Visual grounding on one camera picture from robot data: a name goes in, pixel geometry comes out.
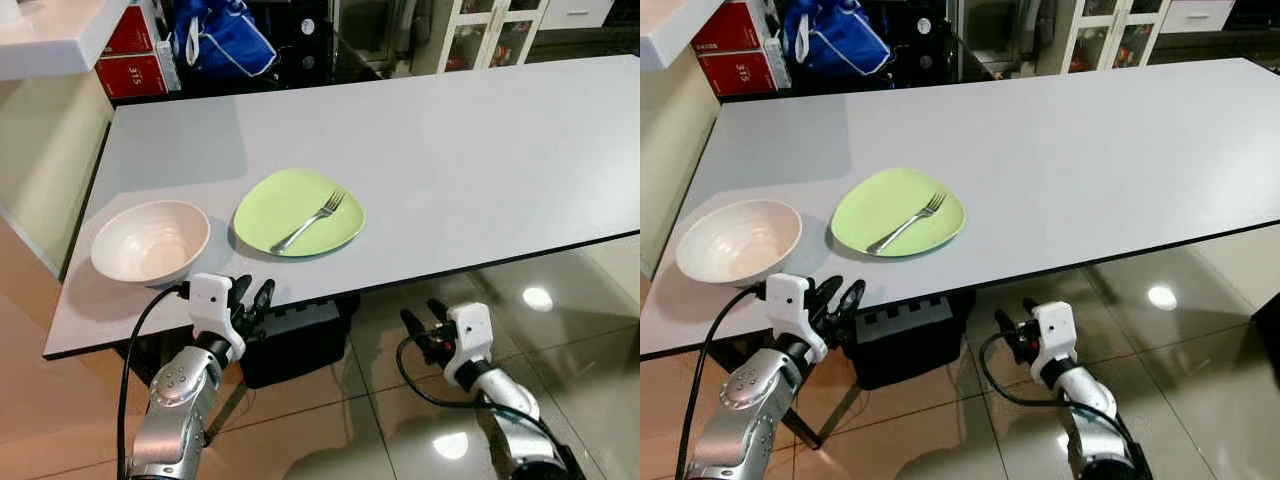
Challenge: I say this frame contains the white ceramic bowl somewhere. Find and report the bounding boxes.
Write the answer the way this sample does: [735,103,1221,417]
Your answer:
[90,199,213,289]
[675,198,804,287]

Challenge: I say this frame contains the light green plate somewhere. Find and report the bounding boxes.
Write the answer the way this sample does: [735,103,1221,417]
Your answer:
[232,167,367,260]
[830,166,968,259]

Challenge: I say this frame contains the blue fabric bag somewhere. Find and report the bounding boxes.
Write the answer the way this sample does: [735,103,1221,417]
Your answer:
[170,0,279,81]
[782,0,894,81]

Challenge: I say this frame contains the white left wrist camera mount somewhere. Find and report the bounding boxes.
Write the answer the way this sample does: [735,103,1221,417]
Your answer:
[765,272,830,364]
[187,272,247,364]

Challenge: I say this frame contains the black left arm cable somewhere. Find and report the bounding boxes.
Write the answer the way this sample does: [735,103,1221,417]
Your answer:
[675,282,771,480]
[116,283,193,480]

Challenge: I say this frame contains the black plastic crate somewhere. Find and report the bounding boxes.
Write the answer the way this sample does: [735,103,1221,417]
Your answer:
[847,292,977,392]
[238,294,362,390]

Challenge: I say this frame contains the white glass door cabinet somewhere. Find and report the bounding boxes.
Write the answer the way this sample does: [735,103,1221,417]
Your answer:
[410,0,553,77]
[1035,0,1171,76]

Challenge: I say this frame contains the red cardboard box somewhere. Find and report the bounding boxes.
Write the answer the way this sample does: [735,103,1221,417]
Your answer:
[100,3,159,58]
[95,52,179,101]
[690,0,773,54]
[698,45,791,98]

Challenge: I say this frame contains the white kitchen counter unit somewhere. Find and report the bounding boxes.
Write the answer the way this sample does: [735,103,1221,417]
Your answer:
[640,0,726,281]
[0,0,159,283]

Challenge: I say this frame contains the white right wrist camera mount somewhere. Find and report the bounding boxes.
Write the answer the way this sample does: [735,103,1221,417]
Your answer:
[443,303,494,390]
[1030,300,1079,387]

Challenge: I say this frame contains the white drawer front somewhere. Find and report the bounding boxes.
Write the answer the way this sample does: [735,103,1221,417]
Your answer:
[537,0,616,31]
[1158,0,1237,35]

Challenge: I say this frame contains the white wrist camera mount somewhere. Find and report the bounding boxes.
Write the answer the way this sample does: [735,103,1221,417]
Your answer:
[187,272,247,364]
[443,303,494,390]
[765,272,830,364]
[1030,300,1079,387]

